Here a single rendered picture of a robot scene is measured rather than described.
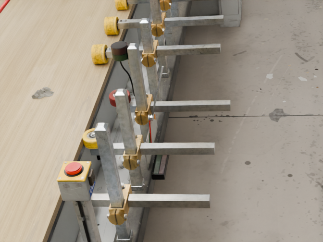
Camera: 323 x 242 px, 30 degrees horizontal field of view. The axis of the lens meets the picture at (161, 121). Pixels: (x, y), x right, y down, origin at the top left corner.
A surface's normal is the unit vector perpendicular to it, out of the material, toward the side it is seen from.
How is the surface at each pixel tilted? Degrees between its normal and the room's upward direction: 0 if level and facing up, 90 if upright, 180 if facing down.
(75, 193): 90
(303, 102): 0
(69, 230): 90
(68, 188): 90
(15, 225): 0
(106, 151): 90
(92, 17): 0
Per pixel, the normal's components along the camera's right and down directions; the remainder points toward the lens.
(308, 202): -0.11, -0.80
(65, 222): 0.99, -0.01
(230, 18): -0.13, 0.59
